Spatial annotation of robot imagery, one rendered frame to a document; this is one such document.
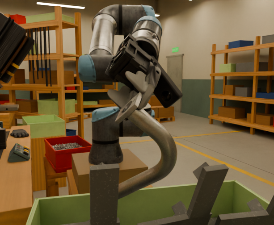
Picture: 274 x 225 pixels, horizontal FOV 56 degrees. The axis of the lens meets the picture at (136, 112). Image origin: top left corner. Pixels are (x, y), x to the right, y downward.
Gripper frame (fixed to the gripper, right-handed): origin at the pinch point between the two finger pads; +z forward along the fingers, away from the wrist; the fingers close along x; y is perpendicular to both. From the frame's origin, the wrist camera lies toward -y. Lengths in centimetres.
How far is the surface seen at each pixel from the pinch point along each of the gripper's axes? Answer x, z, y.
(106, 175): -5.1, 11.1, -0.1
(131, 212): -34.7, -5.1, -25.5
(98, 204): -10.1, 13.0, -2.6
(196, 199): -1.6, 8.3, -16.5
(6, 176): -78, -21, 7
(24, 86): -290, -276, 41
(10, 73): -91, -83, 35
